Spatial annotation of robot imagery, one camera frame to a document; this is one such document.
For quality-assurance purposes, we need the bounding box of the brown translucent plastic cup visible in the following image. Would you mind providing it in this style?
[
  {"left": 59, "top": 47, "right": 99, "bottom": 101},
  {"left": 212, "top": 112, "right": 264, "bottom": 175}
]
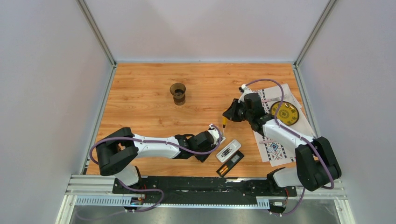
[{"left": 170, "top": 83, "right": 186, "bottom": 106}]

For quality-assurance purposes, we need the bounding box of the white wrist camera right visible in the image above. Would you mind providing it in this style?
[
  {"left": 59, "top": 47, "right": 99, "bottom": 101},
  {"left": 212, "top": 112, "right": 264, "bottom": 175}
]
[{"left": 238, "top": 84, "right": 254, "bottom": 103}]

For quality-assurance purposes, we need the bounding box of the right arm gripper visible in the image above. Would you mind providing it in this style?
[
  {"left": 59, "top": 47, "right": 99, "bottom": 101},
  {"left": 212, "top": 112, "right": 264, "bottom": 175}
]
[{"left": 223, "top": 98, "right": 252, "bottom": 123}]

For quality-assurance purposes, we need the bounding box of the patterned white cloth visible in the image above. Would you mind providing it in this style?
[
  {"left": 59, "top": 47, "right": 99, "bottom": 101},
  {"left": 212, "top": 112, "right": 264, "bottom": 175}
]
[{"left": 254, "top": 84, "right": 315, "bottom": 166}]

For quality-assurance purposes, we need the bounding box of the yellow handled screwdriver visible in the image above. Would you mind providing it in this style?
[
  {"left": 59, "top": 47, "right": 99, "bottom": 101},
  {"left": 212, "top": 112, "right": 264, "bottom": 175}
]
[{"left": 222, "top": 117, "right": 227, "bottom": 134}]

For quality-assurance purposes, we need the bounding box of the metal fork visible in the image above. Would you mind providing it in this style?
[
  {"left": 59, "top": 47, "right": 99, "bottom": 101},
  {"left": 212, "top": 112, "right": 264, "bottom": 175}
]
[{"left": 262, "top": 97, "right": 282, "bottom": 102}]

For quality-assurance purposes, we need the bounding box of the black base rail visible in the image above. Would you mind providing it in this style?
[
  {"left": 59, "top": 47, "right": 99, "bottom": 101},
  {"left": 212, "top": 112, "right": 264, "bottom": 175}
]
[{"left": 112, "top": 175, "right": 297, "bottom": 206}]

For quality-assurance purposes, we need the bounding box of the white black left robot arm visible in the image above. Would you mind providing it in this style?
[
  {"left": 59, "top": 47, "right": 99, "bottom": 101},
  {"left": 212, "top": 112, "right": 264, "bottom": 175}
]
[{"left": 89, "top": 124, "right": 225, "bottom": 194}]

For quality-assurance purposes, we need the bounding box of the yellow patterned plate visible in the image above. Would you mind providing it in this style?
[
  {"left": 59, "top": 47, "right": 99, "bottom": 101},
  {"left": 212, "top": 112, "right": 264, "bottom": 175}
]
[{"left": 277, "top": 101, "right": 300, "bottom": 126}]

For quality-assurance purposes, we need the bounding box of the aluminium frame rail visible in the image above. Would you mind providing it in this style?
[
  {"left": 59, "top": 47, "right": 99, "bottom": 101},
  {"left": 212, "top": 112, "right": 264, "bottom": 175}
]
[{"left": 64, "top": 175, "right": 347, "bottom": 209}]

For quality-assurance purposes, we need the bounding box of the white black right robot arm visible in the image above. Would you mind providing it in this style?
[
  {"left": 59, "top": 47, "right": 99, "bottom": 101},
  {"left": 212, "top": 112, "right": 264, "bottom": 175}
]
[{"left": 223, "top": 93, "right": 342, "bottom": 196}]

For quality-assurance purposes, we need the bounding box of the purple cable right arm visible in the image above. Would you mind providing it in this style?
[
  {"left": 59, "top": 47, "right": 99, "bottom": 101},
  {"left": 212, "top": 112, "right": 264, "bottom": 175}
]
[{"left": 246, "top": 78, "right": 335, "bottom": 216}]

